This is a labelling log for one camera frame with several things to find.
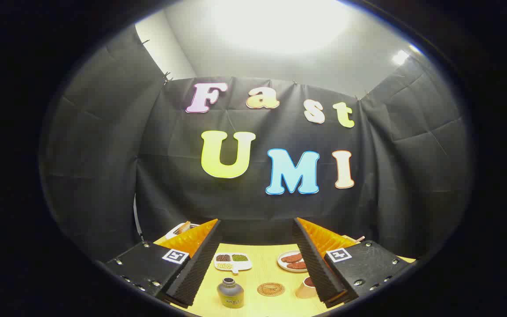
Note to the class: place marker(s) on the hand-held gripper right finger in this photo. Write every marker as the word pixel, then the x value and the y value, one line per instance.
pixel 317 264

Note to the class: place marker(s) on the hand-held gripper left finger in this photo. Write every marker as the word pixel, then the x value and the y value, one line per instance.
pixel 197 264

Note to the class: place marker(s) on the silver green juice bottle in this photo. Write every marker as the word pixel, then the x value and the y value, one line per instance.
pixel 230 294

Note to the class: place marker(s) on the round cork coaster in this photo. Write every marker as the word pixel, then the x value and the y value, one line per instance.
pixel 271 289

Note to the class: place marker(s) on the red sausage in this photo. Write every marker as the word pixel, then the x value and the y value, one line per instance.
pixel 292 258
pixel 296 265

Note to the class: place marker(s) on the white plate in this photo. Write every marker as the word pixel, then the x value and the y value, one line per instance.
pixel 283 264

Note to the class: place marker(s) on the white divided dish of beans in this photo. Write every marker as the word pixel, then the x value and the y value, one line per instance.
pixel 232 263

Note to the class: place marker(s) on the bread slice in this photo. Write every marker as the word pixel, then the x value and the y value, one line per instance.
pixel 183 227

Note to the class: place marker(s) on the white toaster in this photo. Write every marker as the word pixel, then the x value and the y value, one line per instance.
pixel 173 230

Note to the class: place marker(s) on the wooden table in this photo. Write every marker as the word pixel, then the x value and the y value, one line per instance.
pixel 262 268

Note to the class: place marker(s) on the black backdrop cloth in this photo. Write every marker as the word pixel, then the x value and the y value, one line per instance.
pixel 104 154

